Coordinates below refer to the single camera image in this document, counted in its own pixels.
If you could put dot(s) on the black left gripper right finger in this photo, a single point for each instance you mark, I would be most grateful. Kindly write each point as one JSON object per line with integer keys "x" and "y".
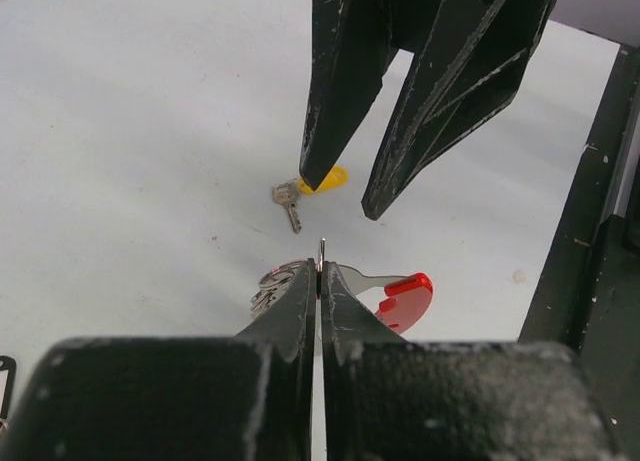
{"x": 387, "y": 398}

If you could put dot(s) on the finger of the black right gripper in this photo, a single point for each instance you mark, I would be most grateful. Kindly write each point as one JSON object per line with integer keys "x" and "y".
{"x": 469, "y": 60}
{"x": 351, "y": 51}

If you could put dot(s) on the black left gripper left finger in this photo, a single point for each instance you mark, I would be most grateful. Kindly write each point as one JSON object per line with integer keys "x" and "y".
{"x": 244, "y": 397}

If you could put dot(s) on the red-handled metal key organizer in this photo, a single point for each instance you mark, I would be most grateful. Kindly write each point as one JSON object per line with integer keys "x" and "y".
{"x": 406, "y": 298}

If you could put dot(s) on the black key tag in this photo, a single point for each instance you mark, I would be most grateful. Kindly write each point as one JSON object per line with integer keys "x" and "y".
{"x": 8, "y": 371}

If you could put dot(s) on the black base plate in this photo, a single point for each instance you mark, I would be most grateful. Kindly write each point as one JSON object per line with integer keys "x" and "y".
{"x": 587, "y": 296}

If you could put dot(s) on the yellow tag key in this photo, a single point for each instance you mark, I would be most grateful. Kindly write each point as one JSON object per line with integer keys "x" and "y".
{"x": 288, "y": 194}

